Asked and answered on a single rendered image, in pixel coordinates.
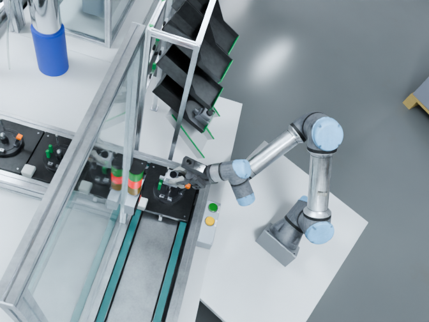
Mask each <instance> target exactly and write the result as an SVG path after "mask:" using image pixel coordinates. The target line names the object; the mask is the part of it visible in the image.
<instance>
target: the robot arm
mask: <svg viewBox="0 0 429 322"><path fill-rule="evenodd" d="M342 140H343V130H342V127H341V126H340V124H339V123H338V122H337V121H336V120H334V119H333V118H330V117H329V116H327V115H325V114H324V113H322V112H319V111H312V112H308V113H306V114H304V115H302V116H301V117H300V118H298V119H297V120H295V121H294V122H292V123H291V124H290V125H289V128H288V129H287V130H286V131H284V133H282V134H281V135H279V136H278V137H277V138H276V139H274V140H273V141H271V142H270V143H269V144H268V145H267V146H265V147H264V148H262V149H261V150H260V151H258V152H257V153H256V154H254V156H252V157H251V158H249V159H248V160H245V159H240V160H232V161H228V162H220V163H215V164H210V165H204V164H202V163H200V162H198V161H196V160H194V159H192V158H190V157H187V156H185V157H184V158H183V161H182V164H181V166H179V167H177V168H175V169H173V171H175V172H179V173H182V174H184V175H185V178H184V177H183V176H180V177H179V178H174V179H173V180H172V179H170V180H169V181H168V183H169V184H171V185H176V186H177V187H179V188H184V185H187V184H189V183H191V184H192V185H193V186H192V187H193V188H194V189H195V190H196V189H202V188H205V187H206V185H210V184H216V183H218V182H219V181H229V183H230V185H231V188H232V190H233V193H234V195H235V197H236V201H237V202H238V204H239V205H240V206H248V205H251V204H252V203H253V202H254V201H255V195H254V192H253V190H252V187H251V185H250V182H249V181H250V180H251V179H252V178H253V177H254V176H256V175H257V174H258V173H260V172H261V171H263V170H264V169H265V168H266V167H268V166H269V165H271V164H272V163H273V162H274V161H276V160H277V159H279V158H280V157H281V156H282V155H284V154H285V153H286V152H288V151H289V150H291V149H292V148H293V147H294V146H296V145H297V144H299V143H304V142H305V141H307V150H308V152H309V153H310V172H309V183H308V197H307V196H306V195H303V196H301V198H300V199H298V200H297V202H296V204H295V205H294V206H293V207H292V208H291V209H290V210H289V212H288V213H287V214H286V216H284V218H282V219H281V220H279V221H278V222H275V223H274V224H273V225H272V226H271V227H270V230H271V232H272V233H273V235H274V236H275V237H276V238H277V239H278V240H279V241H280V242H282V243H283V244H284V245H285V246H287V247H288V248H290V249H292V250H295V249H296V248H297V247H298V245H299V242H300V241H301V238H302V236H303V234H305V236H306V238H307V239H308V240H309V241H310V242H311V243H313V244H316V245H320V244H323V243H326V242H328V241H329V240H330V239H332V237H333V235H334V233H335V229H334V227H333V225H332V224H331V210H330V209H329V208H328V204H329V189H330V182H331V167H332V159H333V155H334V154H335V153H336V152H337V147H338V146H339V145H340V144H341V143H342ZM196 187H201V188H196Z"/></svg>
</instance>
